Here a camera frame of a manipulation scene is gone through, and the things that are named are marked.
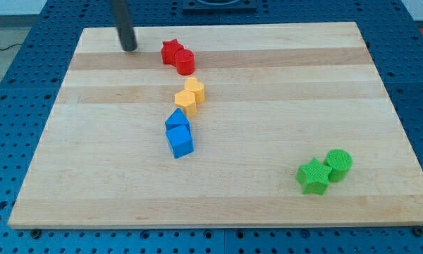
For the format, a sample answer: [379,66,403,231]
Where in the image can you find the red star block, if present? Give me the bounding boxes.
[161,39,184,66]

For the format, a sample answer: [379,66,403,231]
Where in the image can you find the green star block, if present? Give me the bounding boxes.
[295,157,332,195]

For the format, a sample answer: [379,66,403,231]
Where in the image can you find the blue cube block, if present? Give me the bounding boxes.
[165,125,194,159]

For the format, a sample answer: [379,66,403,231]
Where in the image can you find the blue triangular prism block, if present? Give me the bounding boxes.
[165,108,190,132]

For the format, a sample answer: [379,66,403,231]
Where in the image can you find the yellow hexagon block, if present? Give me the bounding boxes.
[174,90,197,119]

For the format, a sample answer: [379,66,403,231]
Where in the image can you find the yellow heart block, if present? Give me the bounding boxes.
[184,77,205,104]

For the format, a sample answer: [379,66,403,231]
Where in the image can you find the light wooden board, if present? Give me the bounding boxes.
[8,22,423,229]

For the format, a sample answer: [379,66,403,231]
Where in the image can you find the red cylinder block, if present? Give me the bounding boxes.
[174,49,195,75]

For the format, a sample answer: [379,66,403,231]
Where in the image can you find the green cylinder block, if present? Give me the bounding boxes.
[324,149,353,182]

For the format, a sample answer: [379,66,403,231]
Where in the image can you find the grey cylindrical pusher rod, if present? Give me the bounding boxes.
[109,0,137,52]

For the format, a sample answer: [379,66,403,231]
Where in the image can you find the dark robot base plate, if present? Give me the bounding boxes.
[181,0,257,13]

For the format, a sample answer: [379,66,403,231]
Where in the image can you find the black cable on floor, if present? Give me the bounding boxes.
[0,34,23,52]

